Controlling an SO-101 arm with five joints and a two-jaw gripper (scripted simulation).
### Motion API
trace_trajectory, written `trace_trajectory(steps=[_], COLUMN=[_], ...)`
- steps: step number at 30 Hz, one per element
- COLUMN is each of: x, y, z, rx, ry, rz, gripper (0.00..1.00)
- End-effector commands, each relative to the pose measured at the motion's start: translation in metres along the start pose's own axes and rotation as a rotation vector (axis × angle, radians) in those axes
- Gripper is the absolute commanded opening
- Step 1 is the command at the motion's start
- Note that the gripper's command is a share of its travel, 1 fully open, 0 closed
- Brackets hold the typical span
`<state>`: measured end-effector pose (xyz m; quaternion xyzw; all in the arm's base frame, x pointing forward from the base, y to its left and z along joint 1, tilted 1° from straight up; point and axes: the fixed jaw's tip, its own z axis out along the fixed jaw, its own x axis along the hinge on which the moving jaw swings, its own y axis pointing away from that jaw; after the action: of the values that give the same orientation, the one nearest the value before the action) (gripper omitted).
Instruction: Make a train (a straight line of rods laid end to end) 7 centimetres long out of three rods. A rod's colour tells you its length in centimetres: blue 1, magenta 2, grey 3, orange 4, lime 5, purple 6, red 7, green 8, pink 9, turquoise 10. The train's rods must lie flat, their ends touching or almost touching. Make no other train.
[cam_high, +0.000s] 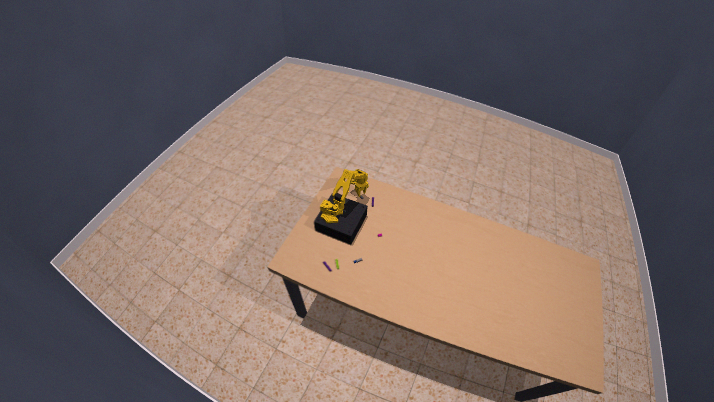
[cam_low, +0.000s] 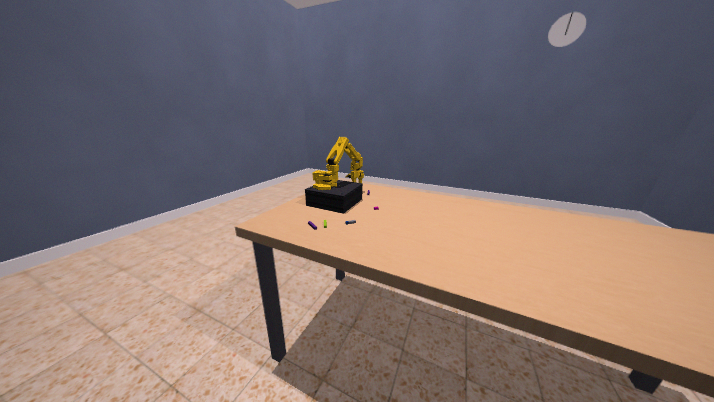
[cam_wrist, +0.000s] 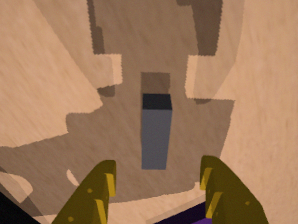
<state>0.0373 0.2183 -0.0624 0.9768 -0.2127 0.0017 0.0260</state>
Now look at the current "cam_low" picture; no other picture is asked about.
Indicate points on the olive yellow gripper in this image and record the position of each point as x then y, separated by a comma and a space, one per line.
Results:
356, 174

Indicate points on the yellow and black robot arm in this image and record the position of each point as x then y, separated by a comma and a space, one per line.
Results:
325, 180

